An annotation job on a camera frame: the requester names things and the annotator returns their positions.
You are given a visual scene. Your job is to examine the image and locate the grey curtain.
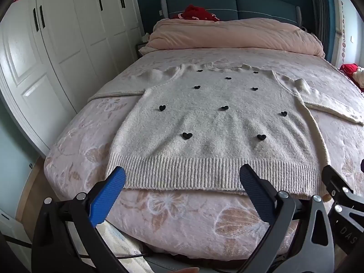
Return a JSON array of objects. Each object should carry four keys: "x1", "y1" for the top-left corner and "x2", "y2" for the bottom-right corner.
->
[{"x1": 306, "y1": 0, "x2": 334, "y2": 60}]

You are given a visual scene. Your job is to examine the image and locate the bed with floral sheet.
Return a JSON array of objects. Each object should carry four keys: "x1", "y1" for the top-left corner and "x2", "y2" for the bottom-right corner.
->
[{"x1": 44, "y1": 47, "x2": 364, "y2": 262}]

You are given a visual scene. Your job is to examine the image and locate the pink duvet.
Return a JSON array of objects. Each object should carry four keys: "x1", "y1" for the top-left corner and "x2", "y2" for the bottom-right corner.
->
[{"x1": 138, "y1": 18, "x2": 325, "y2": 57}]

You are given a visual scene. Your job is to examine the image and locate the red cloth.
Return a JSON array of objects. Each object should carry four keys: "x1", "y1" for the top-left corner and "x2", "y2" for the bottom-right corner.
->
[{"x1": 173, "y1": 4, "x2": 221, "y2": 22}]

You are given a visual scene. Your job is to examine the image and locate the red and white clothes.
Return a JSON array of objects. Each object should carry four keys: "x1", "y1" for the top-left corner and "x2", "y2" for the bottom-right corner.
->
[{"x1": 340, "y1": 63, "x2": 364, "y2": 91}]

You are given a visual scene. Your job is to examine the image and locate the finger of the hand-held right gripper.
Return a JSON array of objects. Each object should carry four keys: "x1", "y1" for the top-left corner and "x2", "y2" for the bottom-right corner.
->
[{"x1": 322, "y1": 165, "x2": 364, "y2": 205}]

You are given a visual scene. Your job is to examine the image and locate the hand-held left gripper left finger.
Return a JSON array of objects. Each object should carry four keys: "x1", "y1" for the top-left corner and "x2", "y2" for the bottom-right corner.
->
[{"x1": 31, "y1": 165, "x2": 127, "y2": 273}]

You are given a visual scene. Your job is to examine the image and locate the blue padded headboard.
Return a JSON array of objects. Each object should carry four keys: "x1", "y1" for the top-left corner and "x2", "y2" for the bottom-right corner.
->
[{"x1": 161, "y1": 0, "x2": 302, "y2": 27}]

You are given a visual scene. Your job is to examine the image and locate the cream sweater with black hearts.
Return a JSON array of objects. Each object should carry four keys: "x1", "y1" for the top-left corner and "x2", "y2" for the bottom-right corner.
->
[{"x1": 88, "y1": 63, "x2": 364, "y2": 201}]

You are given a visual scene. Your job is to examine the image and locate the red hanging string decoration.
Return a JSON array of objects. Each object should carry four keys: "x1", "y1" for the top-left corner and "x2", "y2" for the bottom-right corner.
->
[{"x1": 340, "y1": 1, "x2": 346, "y2": 63}]

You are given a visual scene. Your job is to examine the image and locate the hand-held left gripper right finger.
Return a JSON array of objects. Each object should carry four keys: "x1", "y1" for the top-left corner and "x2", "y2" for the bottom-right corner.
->
[{"x1": 239, "y1": 163, "x2": 336, "y2": 273}]

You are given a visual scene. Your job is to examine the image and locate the white patterned cloth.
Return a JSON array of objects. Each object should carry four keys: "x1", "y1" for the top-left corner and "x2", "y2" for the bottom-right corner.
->
[{"x1": 97, "y1": 222, "x2": 154, "y2": 273}]

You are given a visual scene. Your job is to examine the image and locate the white wardrobe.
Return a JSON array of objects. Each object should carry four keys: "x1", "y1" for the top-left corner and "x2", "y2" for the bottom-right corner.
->
[{"x1": 0, "y1": 0, "x2": 145, "y2": 157}]

